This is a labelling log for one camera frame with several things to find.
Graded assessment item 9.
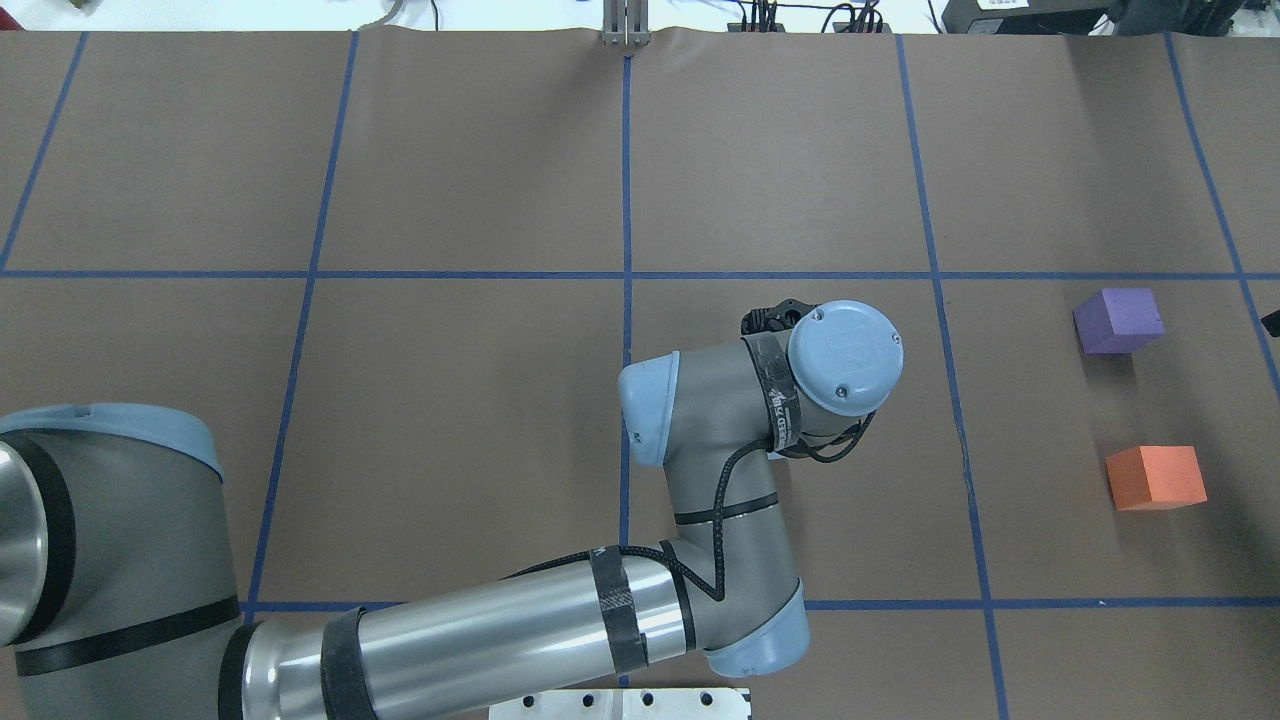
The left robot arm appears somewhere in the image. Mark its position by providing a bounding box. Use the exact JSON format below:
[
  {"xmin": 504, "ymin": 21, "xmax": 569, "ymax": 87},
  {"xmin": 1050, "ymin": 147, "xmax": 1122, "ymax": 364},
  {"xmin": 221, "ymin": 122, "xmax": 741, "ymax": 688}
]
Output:
[{"xmin": 3, "ymin": 299, "xmax": 905, "ymax": 719}]

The purple foam block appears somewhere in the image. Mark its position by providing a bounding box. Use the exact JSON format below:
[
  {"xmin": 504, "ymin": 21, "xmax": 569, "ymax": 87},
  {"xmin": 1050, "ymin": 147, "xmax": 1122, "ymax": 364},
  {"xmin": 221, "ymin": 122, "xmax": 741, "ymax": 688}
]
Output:
[{"xmin": 1071, "ymin": 287, "xmax": 1166, "ymax": 355}]

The orange foam block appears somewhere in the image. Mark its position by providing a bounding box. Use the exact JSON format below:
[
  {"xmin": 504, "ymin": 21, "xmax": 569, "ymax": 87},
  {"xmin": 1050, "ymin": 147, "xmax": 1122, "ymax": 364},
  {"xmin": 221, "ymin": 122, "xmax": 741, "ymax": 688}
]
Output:
[{"xmin": 1103, "ymin": 445, "xmax": 1208, "ymax": 511}]

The aluminium frame post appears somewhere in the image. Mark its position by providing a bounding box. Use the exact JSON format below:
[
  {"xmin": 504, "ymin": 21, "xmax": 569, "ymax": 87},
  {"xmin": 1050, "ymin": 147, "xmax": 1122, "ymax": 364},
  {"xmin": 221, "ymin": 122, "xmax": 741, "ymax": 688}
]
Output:
[{"xmin": 600, "ymin": 0, "xmax": 652, "ymax": 47}]

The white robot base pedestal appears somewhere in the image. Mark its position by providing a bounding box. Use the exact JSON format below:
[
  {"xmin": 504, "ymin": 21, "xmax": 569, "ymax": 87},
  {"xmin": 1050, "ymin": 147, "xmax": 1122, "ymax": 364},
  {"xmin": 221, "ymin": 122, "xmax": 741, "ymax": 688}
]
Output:
[{"xmin": 488, "ymin": 687, "xmax": 754, "ymax": 719}]

